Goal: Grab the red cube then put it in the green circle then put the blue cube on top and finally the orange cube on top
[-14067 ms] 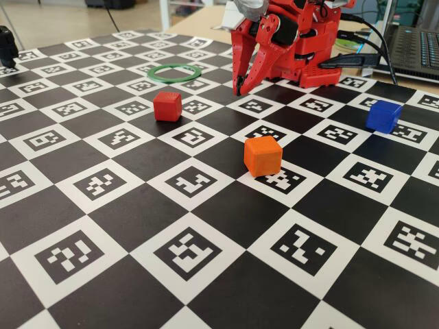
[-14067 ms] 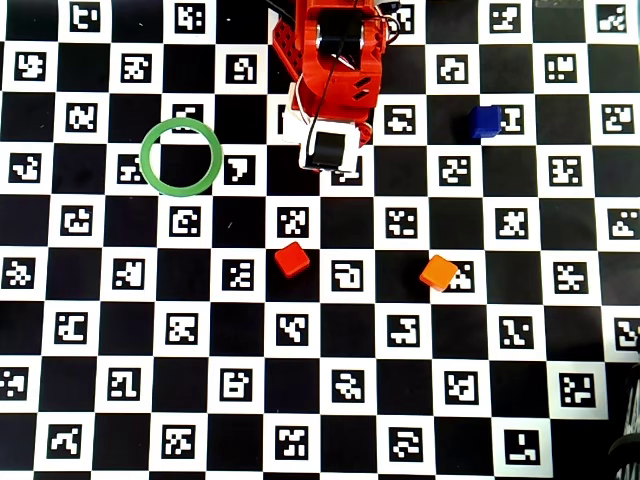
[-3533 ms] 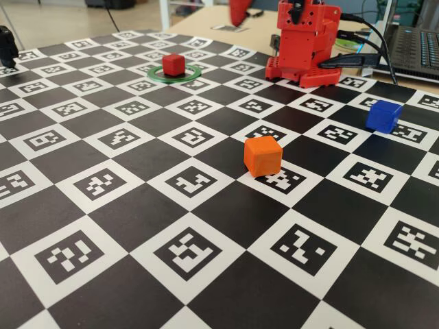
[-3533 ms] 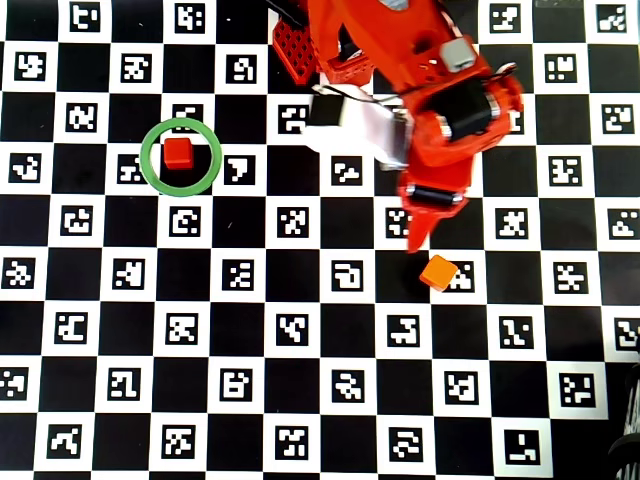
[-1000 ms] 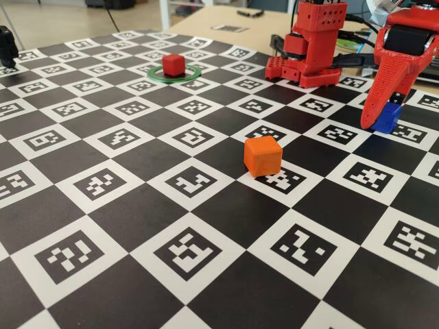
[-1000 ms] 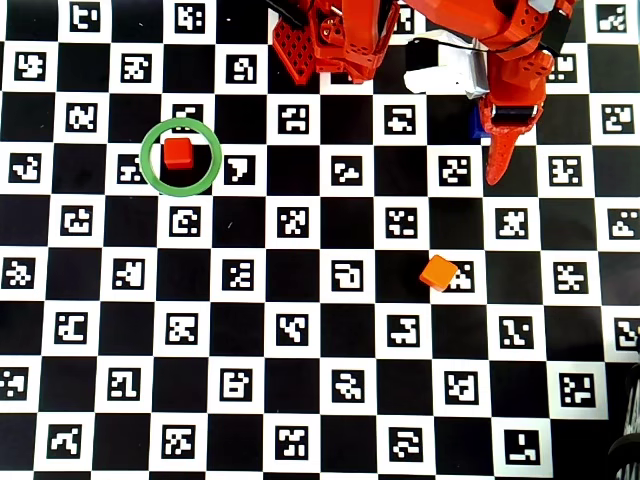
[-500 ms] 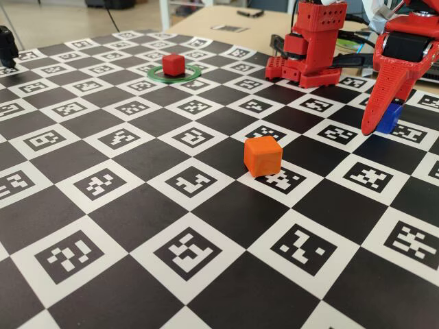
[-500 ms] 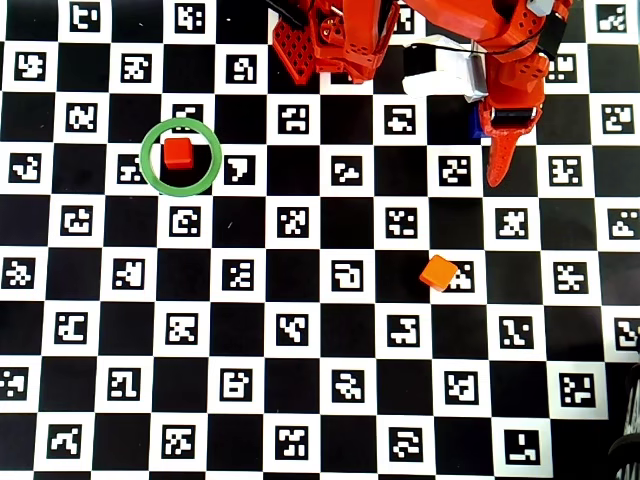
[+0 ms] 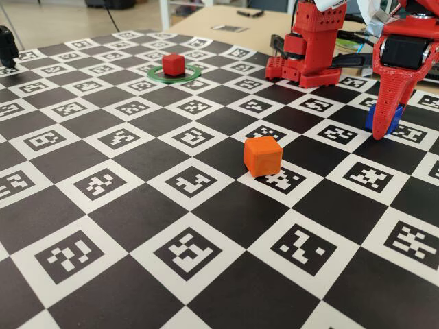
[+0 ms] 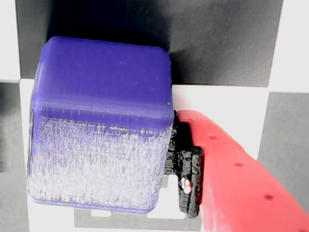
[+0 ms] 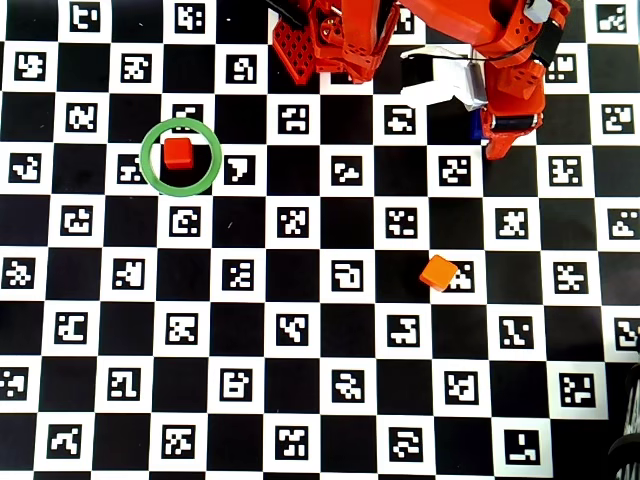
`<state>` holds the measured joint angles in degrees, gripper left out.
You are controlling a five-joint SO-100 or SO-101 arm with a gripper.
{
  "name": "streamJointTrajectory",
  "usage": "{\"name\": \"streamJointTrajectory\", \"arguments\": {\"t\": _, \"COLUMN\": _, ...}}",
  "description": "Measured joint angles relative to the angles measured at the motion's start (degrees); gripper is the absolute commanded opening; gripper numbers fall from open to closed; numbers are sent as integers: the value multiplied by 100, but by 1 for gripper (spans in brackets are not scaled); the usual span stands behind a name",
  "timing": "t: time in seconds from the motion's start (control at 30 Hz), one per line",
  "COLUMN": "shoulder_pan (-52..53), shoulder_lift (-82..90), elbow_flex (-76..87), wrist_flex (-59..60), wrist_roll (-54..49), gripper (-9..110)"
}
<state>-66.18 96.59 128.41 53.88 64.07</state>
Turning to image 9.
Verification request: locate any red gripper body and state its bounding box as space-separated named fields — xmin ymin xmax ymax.
xmin=372 ymin=14 xmax=439 ymax=75

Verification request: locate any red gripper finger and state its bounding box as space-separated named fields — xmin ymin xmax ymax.
xmin=372 ymin=70 xmax=413 ymax=141
xmin=399 ymin=51 xmax=439 ymax=108

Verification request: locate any blue cube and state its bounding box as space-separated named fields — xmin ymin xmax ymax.
xmin=365 ymin=102 xmax=404 ymax=134

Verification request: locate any orange cube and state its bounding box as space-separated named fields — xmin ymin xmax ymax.
xmin=244 ymin=135 xmax=284 ymax=178

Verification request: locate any red cube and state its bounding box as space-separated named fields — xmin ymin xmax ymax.
xmin=162 ymin=53 xmax=186 ymax=77

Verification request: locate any red robot base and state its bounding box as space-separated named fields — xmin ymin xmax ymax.
xmin=264 ymin=54 xmax=342 ymax=89

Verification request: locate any black power connector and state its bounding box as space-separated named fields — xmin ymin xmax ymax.
xmin=331 ymin=53 xmax=375 ymax=69

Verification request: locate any yellow green round object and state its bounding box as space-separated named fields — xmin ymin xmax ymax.
xmin=335 ymin=36 xmax=364 ymax=55

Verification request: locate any printed marker paper sheet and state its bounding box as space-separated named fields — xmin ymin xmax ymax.
xmin=211 ymin=23 xmax=248 ymax=34

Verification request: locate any black white marker board mat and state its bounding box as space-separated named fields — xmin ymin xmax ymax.
xmin=0 ymin=29 xmax=439 ymax=329

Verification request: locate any white table leg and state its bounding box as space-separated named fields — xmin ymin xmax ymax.
xmin=159 ymin=0 xmax=171 ymax=32

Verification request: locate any black floor box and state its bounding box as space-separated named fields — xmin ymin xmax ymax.
xmin=84 ymin=0 xmax=137 ymax=10

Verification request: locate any black plug cable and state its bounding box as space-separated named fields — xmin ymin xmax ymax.
xmin=337 ymin=29 xmax=373 ymax=44

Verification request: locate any thick black usb cable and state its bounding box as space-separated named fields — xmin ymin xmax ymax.
xmin=344 ymin=13 xmax=370 ymax=25

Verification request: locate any green ring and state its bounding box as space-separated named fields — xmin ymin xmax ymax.
xmin=147 ymin=64 xmax=202 ymax=84

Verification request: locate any black floor cable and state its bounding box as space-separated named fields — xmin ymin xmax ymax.
xmin=104 ymin=6 xmax=121 ymax=34

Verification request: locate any black clamp mount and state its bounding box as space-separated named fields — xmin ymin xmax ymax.
xmin=0 ymin=25 xmax=20 ymax=69

